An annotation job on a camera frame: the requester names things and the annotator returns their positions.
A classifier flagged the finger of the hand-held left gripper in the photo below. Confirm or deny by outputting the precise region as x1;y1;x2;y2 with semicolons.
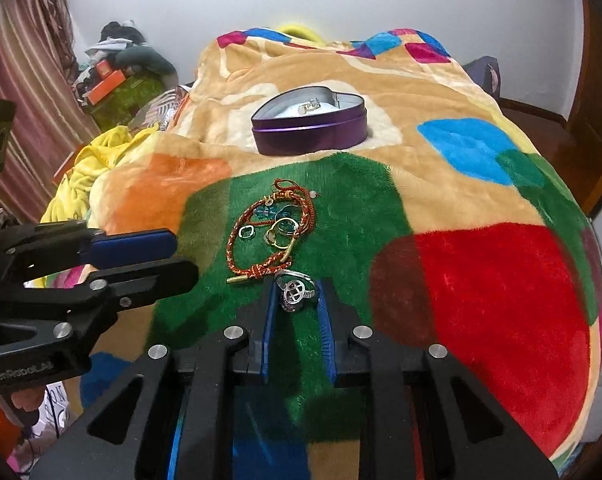
0;255;200;357
0;222;178;282

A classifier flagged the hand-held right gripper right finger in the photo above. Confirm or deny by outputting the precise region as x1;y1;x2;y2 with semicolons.
317;277;558;480

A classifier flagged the dark purple box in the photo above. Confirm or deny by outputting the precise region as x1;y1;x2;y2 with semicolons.
463;55;504;99

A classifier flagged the purple heart-shaped tin box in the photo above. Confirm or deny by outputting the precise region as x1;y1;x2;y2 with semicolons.
251;86;368;156

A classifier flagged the colourful plush blanket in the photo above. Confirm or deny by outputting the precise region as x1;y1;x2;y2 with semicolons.
40;25;602;480

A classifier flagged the yellow cloth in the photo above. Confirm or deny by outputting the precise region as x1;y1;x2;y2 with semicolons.
40;124;158;227

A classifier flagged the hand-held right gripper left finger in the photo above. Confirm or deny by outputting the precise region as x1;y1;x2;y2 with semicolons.
31;278;278;480

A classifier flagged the striped curtain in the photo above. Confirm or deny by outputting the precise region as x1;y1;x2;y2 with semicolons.
0;0;102;223

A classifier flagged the orange braided bracelet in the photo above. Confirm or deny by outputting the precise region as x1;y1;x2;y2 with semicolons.
226;195;302;287

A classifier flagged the yellow pillow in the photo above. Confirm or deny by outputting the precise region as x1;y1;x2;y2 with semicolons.
278;22;328;47

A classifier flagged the gold ring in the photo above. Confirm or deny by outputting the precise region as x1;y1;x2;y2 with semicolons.
264;217;300;251

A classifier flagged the silver leaf-patterned bag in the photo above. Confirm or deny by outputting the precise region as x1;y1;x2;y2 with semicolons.
130;86;192;132

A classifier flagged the wooden door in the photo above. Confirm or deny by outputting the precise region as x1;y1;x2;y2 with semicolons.
565;0;602;218

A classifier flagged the green patterned cloth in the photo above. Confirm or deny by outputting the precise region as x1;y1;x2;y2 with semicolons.
92;72;166;130

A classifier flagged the red cord bracelet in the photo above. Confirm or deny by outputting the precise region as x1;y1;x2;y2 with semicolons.
272;179;318;242

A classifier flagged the pile of clothes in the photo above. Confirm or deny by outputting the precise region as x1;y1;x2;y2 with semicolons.
83;21;180;88

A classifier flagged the silver ring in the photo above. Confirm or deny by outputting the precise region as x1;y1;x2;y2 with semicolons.
275;270;318;315

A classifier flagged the orange box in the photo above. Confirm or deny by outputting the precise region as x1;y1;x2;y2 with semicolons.
85;59;130;107

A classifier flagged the white printed cloth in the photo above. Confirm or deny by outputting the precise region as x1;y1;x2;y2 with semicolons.
30;380;74;438

